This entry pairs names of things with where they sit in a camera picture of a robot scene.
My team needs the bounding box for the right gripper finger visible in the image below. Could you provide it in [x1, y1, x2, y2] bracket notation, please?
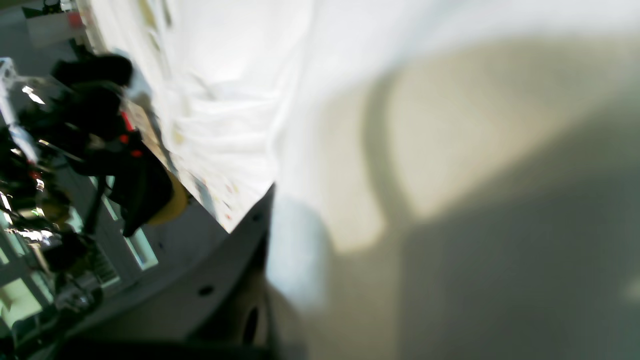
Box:
[47, 185, 278, 360]

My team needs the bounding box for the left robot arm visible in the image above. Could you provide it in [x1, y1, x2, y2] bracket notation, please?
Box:
[1, 54, 189, 237]

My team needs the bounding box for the terrazzo patterned tablecloth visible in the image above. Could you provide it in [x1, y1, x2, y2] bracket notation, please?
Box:
[122, 100, 271, 233]

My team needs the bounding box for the white printed T-shirt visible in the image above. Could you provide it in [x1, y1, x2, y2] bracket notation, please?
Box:
[91, 0, 639, 360]

